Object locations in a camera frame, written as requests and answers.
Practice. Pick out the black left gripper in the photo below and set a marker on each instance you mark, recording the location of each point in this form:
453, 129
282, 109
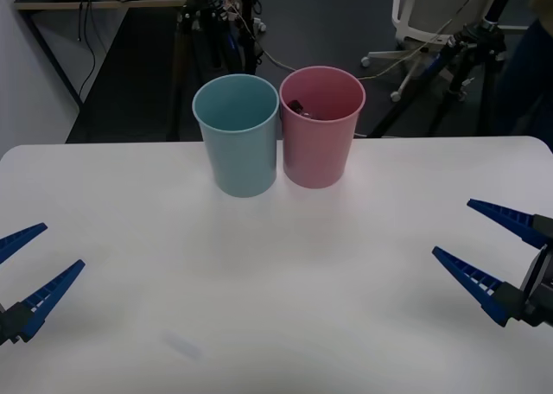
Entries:
3, 327

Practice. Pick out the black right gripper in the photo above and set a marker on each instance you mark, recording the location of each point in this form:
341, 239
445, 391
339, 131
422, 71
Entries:
542, 303

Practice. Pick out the clear bottle with dark label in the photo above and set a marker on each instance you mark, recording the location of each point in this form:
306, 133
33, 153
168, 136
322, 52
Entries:
296, 106

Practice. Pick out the person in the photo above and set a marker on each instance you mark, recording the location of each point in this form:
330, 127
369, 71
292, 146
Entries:
531, 65

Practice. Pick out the pink plastic bin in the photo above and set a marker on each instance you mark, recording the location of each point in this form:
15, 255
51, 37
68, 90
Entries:
317, 152

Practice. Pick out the black tripod with blue legs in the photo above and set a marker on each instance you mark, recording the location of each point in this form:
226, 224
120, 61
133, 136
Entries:
471, 44

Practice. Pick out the pale blue plastic bin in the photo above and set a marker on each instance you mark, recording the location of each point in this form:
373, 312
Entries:
242, 152

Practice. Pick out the white office chair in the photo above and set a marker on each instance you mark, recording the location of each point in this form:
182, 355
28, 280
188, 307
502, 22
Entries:
432, 9

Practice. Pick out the black tripod with white head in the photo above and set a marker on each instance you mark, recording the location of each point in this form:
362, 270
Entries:
207, 35

